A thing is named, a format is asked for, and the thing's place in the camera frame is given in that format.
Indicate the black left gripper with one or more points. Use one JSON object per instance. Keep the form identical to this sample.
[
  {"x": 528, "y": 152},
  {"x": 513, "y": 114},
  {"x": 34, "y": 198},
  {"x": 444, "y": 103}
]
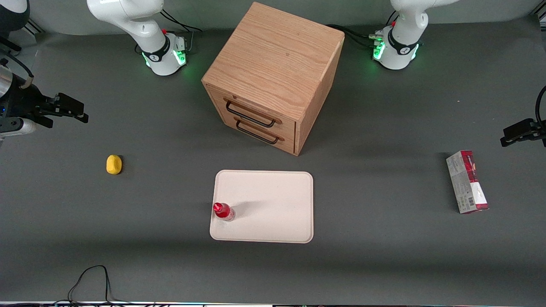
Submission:
[{"x": 521, "y": 130}]

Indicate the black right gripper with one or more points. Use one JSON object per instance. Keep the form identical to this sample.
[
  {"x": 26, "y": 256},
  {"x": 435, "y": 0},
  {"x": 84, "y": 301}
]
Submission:
[{"x": 22, "y": 101}]

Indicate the wooden two-drawer cabinet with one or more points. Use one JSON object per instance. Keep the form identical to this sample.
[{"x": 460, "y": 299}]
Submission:
[{"x": 273, "y": 55}]

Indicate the wooden drawer front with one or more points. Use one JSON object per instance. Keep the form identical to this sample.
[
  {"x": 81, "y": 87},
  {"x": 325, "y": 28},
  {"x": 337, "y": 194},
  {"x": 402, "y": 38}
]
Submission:
[
  {"x": 281, "y": 128},
  {"x": 288, "y": 143}
]

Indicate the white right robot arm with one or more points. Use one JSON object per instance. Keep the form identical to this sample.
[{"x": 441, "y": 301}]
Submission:
[{"x": 136, "y": 25}]

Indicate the red coke bottle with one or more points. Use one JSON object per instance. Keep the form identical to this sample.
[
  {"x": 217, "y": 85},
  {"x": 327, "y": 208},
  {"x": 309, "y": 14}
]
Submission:
[{"x": 224, "y": 212}]

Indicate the red plaid cardboard box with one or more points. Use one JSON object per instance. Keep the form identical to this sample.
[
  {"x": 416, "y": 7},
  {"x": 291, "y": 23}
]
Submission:
[{"x": 467, "y": 183}]

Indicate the yellow toy lemon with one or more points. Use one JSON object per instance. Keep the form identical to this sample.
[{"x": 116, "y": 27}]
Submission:
[{"x": 114, "y": 164}]

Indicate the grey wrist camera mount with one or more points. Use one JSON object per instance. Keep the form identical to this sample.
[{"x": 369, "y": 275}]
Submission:
[{"x": 21, "y": 127}]

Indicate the cream plastic tray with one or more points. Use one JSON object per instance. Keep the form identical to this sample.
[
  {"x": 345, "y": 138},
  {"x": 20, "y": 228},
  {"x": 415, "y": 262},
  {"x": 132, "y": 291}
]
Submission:
[{"x": 273, "y": 213}]

